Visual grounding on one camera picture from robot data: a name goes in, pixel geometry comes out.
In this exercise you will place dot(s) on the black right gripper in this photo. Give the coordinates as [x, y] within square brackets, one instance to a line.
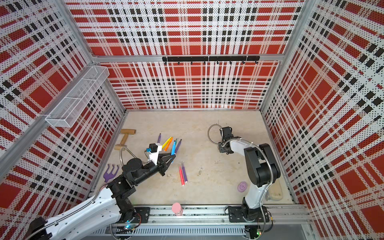
[220, 149]

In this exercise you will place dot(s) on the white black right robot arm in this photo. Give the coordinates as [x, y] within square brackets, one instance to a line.
[262, 169]

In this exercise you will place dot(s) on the yellow marker pen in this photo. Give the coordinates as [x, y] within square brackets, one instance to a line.
[166, 143]

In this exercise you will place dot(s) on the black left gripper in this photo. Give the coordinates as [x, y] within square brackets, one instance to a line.
[162, 165]

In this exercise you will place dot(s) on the blue marker pen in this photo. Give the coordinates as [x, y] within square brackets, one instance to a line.
[174, 147]

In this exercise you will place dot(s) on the pink marker pen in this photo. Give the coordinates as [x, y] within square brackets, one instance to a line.
[181, 176]

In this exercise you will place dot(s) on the left base circuit board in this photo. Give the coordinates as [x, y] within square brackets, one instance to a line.
[128, 229]

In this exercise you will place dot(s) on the right base circuit board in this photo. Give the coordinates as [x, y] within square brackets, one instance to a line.
[253, 232]

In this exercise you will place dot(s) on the beige oval object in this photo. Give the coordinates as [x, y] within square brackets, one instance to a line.
[275, 192]

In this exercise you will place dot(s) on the base circuit board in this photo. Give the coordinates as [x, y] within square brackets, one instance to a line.
[253, 232]
[128, 229]

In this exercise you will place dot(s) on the purple toy garden fork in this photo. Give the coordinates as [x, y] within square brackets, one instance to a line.
[111, 172]

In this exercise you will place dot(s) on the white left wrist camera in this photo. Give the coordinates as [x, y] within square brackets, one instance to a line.
[153, 152]

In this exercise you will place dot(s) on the black hook rail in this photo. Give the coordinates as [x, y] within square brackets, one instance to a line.
[211, 59]

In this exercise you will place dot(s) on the white wire mesh basket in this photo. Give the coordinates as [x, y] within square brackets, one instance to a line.
[68, 110]

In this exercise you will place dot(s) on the pink cylinder on rail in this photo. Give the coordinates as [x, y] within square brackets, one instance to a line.
[177, 209]

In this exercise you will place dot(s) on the orange marker pen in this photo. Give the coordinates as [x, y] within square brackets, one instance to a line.
[168, 144]

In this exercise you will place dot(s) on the light purple marker pen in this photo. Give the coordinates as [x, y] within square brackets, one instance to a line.
[184, 173]

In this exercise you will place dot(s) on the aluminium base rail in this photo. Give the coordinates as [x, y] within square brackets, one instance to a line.
[207, 220]

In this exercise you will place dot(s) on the wooden roller tool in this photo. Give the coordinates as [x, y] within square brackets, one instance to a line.
[125, 133]

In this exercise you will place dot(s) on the violet marker pen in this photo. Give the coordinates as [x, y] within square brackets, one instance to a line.
[178, 146]

